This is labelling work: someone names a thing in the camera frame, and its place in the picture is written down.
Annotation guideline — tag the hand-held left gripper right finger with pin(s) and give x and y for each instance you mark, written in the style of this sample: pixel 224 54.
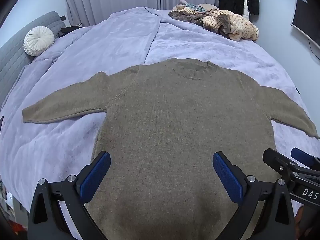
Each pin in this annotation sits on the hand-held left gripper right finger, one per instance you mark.
pixel 228 178

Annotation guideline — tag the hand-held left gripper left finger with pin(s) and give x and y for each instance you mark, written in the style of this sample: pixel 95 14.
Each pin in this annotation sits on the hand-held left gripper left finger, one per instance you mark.
pixel 96 177

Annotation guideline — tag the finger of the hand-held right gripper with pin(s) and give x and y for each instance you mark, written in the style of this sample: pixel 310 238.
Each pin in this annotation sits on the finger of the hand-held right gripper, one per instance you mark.
pixel 303 156
pixel 277 162

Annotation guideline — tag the olive brown knit sweater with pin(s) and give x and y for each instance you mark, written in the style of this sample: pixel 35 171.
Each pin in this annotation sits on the olive brown knit sweater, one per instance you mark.
pixel 180 130

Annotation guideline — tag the lavender plush blanket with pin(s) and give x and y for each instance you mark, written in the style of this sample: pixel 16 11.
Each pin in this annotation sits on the lavender plush blanket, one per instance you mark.
pixel 105 47

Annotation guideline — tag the grey quilted headboard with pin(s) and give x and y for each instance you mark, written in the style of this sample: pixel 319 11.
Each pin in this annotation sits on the grey quilted headboard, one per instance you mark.
pixel 15 55

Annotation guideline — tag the round white pleated pillow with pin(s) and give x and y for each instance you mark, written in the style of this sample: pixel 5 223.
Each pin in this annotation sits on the round white pleated pillow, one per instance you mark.
pixel 38 41

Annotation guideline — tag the brown fuzzy garment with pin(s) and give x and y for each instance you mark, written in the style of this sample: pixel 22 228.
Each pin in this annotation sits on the brown fuzzy garment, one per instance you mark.
pixel 186 17

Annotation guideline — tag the beige folded cloth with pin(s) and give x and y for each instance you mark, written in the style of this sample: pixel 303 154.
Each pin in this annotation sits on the beige folded cloth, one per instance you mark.
pixel 197 6

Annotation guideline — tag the black wall screen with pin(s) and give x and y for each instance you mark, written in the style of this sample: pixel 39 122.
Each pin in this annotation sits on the black wall screen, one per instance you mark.
pixel 306 20

